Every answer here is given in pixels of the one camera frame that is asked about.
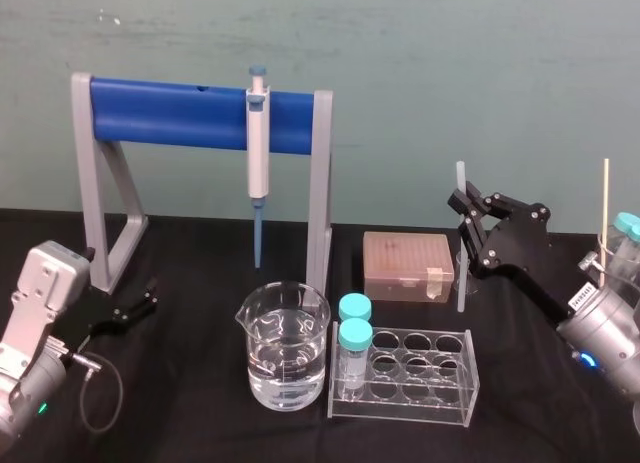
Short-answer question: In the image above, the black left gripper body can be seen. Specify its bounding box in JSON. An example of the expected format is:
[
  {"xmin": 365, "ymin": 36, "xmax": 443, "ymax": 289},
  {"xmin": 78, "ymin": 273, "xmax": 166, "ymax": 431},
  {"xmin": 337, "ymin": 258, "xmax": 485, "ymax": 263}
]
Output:
[{"xmin": 58, "ymin": 281, "xmax": 121, "ymax": 355}]

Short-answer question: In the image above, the thin wooden stick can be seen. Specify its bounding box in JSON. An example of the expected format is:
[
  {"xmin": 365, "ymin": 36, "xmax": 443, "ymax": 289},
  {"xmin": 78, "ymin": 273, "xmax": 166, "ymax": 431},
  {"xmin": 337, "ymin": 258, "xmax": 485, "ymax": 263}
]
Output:
[{"xmin": 601, "ymin": 157, "xmax": 612, "ymax": 287}]

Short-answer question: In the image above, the translucent white stirring rod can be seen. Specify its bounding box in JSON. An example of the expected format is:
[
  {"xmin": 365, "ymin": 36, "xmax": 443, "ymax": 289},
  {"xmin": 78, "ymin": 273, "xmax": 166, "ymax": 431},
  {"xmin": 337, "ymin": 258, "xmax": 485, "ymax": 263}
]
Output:
[{"xmin": 454, "ymin": 159, "xmax": 468, "ymax": 313}]

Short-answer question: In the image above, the beige masking tape strip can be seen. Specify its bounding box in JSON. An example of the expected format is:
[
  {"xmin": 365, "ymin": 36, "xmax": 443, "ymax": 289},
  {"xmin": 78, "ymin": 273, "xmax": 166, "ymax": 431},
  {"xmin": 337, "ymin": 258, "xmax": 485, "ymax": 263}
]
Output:
[{"xmin": 425, "ymin": 265, "xmax": 446, "ymax": 302}]

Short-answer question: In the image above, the white and blue pipette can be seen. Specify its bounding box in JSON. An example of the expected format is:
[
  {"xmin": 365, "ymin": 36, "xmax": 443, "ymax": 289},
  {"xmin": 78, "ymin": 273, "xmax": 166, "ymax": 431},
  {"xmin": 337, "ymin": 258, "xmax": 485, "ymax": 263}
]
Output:
[{"xmin": 245, "ymin": 64, "xmax": 272, "ymax": 270}]

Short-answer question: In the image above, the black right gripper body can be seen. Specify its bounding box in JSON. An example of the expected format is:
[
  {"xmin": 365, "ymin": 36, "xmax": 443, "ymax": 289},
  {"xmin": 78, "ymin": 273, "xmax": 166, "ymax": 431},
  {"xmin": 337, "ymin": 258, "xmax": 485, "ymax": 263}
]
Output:
[{"xmin": 471, "ymin": 201, "xmax": 575, "ymax": 328}]

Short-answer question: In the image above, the grey pipette stand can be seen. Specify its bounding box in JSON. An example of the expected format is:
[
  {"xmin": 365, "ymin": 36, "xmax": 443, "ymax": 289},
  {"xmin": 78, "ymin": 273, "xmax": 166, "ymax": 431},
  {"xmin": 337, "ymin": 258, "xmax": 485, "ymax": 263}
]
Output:
[{"xmin": 70, "ymin": 72, "xmax": 334, "ymax": 298}]

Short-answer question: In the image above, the black table cloth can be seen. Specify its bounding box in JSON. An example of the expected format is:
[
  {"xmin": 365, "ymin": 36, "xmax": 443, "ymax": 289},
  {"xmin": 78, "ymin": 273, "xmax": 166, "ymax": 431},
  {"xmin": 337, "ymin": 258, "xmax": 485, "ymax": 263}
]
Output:
[{"xmin": 0, "ymin": 206, "xmax": 640, "ymax": 463}]

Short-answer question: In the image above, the teal capped clear tube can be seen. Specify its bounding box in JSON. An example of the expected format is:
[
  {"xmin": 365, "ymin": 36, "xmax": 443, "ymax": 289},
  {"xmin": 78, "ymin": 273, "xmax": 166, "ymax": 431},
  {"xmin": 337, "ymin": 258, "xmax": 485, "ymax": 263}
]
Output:
[{"xmin": 610, "ymin": 211, "xmax": 640, "ymax": 290}]

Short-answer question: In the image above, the teal capped sample tube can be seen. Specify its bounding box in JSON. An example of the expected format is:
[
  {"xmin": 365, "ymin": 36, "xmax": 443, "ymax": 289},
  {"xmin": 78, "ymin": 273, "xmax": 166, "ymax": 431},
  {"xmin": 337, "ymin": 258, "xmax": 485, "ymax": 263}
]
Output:
[
  {"xmin": 337, "ymin": 292, "xmax": 374, "ymax": 327},
  {"xmin": 336, "ymin": 317, "xmax": 374, "ymax": 391}
]

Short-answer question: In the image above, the brown pipette tip box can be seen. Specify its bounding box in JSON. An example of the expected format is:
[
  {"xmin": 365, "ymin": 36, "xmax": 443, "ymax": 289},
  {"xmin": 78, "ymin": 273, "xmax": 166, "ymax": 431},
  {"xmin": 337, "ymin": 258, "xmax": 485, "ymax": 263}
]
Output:
[{"xmin": 362, "ymin": 230, "xmax": 456, "ymax": 303}]

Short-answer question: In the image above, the thin dark gripper cable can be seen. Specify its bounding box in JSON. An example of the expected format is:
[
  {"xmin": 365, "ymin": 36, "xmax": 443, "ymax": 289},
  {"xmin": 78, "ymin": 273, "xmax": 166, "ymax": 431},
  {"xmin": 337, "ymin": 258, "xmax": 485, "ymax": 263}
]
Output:
[{"xmin": 62, "ymin": 349, "xmax": 126, "ymax": 434}]

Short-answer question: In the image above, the blue stand crossbar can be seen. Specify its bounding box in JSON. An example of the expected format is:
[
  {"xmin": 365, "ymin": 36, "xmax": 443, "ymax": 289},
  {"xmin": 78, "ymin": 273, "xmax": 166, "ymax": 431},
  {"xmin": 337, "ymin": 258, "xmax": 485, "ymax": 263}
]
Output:
[{"xmin": 89, "ymin": 77, "xmax": 316, "ymax": 156}]

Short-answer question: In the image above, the clear acrylic tube rack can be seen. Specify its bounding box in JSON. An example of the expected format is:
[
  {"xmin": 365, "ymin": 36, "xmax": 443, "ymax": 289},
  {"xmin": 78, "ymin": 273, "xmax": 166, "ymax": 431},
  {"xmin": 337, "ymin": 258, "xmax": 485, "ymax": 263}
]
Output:
[{"xmin": 326, "ymin": 321, "xmax": 481, "ymax": 429}]

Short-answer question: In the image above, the glass beaker with water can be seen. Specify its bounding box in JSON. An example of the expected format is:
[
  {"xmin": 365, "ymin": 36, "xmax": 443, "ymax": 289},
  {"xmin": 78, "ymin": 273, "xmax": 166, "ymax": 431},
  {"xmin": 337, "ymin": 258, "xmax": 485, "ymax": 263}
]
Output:
[{"xmin": 234, "ymin": 280, "xmax": 333, "ymax": 411}]

